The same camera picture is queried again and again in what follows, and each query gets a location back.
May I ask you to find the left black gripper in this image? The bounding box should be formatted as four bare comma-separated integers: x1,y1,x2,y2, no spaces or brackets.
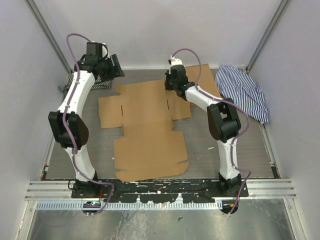
98,54,125,83

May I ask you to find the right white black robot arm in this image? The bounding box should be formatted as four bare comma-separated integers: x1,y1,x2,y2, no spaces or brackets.
164,69,242,198

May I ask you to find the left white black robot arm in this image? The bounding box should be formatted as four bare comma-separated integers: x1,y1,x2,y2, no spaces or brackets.
48,54,125,199

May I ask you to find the folded brown cardboard box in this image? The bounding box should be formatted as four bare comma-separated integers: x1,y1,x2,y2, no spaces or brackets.
185,64,221,98

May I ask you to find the grey striped cloth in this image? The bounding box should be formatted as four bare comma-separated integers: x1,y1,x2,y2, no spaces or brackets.
58,72,112,96

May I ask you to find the blue white striped cloth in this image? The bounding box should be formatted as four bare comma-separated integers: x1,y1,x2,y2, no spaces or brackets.
215,65,270,125

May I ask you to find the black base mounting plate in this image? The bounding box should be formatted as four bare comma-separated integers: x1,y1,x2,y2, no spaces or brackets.
68,178,239,204

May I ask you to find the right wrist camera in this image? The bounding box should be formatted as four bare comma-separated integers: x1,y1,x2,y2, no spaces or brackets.
168,55,184,75

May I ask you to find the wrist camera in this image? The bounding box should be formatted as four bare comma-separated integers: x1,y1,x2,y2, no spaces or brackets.
85,41,109,62
168,55,184,75

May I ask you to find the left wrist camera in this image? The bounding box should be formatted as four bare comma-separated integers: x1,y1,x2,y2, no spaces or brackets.
85,41,109,62

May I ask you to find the perforated cable duct strip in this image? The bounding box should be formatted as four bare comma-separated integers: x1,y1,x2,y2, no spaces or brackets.
35,200,223,211

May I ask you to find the aluminium rail frame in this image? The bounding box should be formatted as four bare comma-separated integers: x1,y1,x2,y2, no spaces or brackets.
25,178,297,201

